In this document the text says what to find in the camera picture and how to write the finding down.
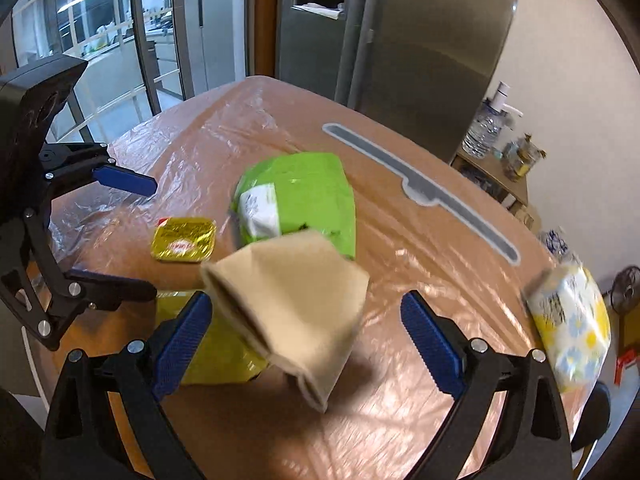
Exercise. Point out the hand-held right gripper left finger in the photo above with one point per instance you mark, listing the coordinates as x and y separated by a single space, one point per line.
182 340

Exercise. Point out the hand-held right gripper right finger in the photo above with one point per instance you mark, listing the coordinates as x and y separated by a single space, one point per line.
430 345

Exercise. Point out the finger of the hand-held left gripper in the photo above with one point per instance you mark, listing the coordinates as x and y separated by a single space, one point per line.
127 182
110 292

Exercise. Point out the beige cloth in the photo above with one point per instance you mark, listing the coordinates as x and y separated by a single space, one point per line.
290 310

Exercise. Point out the yellow-green snack packet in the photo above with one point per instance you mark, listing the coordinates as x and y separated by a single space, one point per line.
225 355

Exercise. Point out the gold foil packet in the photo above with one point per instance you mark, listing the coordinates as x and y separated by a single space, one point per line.
184 240

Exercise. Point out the kitchen glass door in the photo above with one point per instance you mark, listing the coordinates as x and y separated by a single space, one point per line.
100 50

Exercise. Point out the floral tissue pack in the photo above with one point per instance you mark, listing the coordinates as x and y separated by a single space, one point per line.
575 330

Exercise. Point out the grey strip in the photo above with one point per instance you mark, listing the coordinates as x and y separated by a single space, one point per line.
425 190

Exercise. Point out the blue and white packet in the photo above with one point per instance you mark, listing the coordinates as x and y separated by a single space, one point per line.
560 245

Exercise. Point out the wooden side shelf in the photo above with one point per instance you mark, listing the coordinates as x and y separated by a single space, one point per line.
492 180

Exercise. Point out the green plastic bag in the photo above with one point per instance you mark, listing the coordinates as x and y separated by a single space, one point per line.
310 195

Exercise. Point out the grey kitchen refrigerator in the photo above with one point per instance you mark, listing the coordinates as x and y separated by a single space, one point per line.
215 20

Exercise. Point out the red crate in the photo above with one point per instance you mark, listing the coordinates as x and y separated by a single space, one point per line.
625 367

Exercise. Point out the black standing fan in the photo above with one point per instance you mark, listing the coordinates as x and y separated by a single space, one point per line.
627 287

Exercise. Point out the glass jar with dried flowers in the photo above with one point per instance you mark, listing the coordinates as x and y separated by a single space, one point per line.
521 160

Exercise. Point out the large clear water bottle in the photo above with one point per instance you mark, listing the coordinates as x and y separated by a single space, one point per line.
481 132

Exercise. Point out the white water pump dispenser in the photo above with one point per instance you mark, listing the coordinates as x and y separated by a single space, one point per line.
501 97

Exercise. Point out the stainless steel refrigerator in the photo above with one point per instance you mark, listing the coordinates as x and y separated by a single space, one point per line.
425 50

